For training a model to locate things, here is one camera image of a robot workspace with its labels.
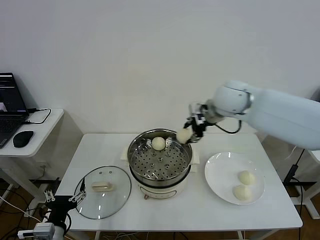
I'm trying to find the black computer mouse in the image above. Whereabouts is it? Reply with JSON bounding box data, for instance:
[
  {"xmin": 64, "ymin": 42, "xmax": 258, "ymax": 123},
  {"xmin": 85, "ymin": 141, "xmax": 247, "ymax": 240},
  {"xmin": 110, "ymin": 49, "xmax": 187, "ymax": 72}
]
[{"xmin": 12, "ymin": 130, "xmax": 34, "ymax": 148}]

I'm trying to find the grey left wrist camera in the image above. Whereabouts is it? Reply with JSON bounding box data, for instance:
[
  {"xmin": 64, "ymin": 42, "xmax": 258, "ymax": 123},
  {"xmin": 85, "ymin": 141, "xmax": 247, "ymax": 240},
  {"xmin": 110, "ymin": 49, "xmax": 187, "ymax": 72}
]
[{"xmin": 17, "ymin": 222, "xmax": 55, "ymax": 240}]

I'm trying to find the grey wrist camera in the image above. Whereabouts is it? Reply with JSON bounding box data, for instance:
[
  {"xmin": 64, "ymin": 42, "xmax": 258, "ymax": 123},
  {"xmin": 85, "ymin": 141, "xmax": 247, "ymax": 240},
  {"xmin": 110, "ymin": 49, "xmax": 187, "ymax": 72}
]
[
  {"xmin": 17, "ymin": 222, "xmax": 55, "ymax": 240},
  {"xmin": 188, "ymin": 102, "xmax": 209, "ymax": 125}
]

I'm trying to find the black laptop cable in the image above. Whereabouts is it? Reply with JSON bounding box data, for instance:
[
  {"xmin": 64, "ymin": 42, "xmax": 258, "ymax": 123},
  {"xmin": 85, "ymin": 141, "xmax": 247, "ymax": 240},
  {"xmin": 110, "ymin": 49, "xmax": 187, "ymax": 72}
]
[{"xmin": 24, "ymin": 107, "xmax": 52, "ymax": 125}]

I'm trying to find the black power cable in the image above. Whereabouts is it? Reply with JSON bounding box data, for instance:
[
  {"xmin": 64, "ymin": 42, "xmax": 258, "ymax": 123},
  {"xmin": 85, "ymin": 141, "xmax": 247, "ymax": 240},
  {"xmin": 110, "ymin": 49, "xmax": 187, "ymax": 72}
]
[{"xmin": 283, "ymin": 147, "xmax": 306, "ymax": 216}]

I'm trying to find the perforated steel steamer basket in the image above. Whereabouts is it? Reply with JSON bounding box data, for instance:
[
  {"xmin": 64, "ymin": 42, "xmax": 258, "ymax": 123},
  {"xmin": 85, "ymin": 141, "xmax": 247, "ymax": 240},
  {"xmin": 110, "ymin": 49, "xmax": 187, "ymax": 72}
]
[{"xmin": 126, "ymin": 128, "xmax": 194, "ymax": 187}]

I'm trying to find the white round plate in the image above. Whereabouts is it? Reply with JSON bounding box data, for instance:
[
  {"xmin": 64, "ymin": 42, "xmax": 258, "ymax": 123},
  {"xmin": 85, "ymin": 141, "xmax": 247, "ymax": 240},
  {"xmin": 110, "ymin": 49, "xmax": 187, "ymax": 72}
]
[{"xmin": 204, "ymin": 151, "xmax": 266, "ymax": 206}]

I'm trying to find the black open laptop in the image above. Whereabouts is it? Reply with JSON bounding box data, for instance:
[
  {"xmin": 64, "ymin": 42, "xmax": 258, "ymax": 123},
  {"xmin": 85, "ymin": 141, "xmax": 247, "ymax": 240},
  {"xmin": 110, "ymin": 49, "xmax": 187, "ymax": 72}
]
[{"xmin": 0, "ymin": 72, "xmax": 30, "ymax": 150}]

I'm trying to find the round glass pot lid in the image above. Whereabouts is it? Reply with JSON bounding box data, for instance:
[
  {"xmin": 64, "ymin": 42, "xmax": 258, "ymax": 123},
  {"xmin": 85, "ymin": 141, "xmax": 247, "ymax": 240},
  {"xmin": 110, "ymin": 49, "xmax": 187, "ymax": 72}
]
[{"xmin": 73, "ymin": 165, "xmax": 132, "ymax": 220}]

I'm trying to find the white steamed baozi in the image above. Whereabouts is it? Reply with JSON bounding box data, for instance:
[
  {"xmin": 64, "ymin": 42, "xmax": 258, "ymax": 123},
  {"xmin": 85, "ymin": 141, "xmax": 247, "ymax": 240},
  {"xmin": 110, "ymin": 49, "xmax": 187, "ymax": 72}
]
[
  {"xmin": 232, "ymin": 184, "xmax": 253, "ymax": 201},
  {"xmin": 151, "ymin": 136, "xmax": 166, "ymax": 152},
  {"xmin": 176, "ymin": 128, "xmax": 192, "ymax": 145},
  {"xmin": 238, "ymin": 170, "xmax": 257, "ymax": 186}
]

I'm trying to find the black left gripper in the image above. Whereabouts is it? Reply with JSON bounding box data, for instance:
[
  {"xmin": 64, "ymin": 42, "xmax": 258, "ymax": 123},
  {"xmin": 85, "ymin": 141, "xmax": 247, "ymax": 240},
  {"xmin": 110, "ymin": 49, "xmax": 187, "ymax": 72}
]
[{"xmin": 43, "ymin": 177, "xmax": 87, "ymax": 226}]

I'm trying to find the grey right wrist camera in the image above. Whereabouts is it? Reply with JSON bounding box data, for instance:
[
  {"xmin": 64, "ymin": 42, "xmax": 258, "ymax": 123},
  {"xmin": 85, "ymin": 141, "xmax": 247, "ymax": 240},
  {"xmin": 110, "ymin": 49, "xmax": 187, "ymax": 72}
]
[{"xmin": 188, "ymin": 102, "xmax": 209, "ymax": 125}]

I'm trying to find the cream electric cooker base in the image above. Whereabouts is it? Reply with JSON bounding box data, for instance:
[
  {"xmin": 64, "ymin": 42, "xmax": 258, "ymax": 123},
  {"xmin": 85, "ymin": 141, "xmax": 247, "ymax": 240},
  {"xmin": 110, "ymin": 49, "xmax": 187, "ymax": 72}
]
[{"xmin": 120, "ymin": 147, "xmax": 202, "ymax": 201}]

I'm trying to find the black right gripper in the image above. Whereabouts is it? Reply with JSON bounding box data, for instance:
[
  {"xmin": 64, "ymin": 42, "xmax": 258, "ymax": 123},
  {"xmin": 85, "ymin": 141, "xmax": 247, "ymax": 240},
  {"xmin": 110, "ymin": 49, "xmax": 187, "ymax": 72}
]
[{"xmin": 184, "ymin": 119, "xmax": 209, "ymax": 145}]

